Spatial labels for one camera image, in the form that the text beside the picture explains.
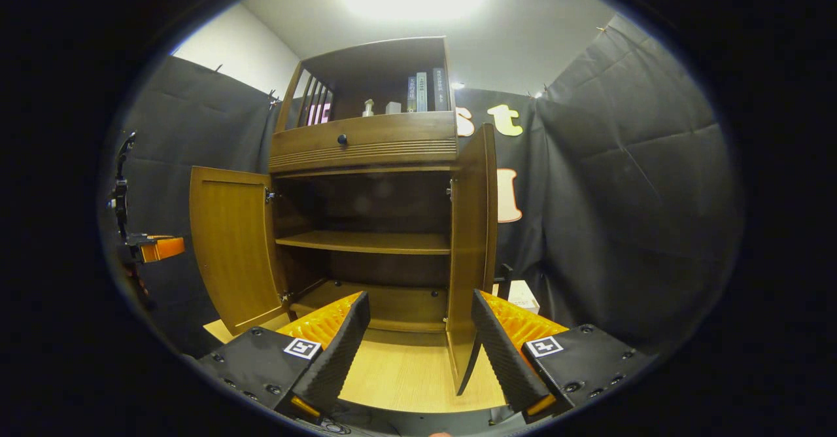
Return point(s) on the small pale bottle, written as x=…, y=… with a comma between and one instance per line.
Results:
x=368, y=110

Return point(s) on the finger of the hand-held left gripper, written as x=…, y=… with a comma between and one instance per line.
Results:
x=163, y=248

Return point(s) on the wooden cabinet inner shelf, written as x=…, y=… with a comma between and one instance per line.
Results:
x=366, y=242

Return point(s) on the light grey book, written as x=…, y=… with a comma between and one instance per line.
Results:
x=422, y=92

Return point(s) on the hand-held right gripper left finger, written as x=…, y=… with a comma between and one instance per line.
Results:
x=340, y=352

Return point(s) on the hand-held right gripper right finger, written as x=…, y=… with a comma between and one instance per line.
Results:
x=503, y=358

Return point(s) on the wooden drawer with black knob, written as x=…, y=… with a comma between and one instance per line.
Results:
x=392, y=139

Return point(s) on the black backdrop cloth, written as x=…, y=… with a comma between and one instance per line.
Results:
x=621, y=195

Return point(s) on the beige book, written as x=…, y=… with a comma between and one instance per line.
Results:
x=525, y=296

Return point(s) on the wooden double-door shoe cabinet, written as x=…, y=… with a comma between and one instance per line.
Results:
x=366, y=162

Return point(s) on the wooden shoe cabinet door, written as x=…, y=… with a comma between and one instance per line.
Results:
x=232, y=247
x=471, y=227

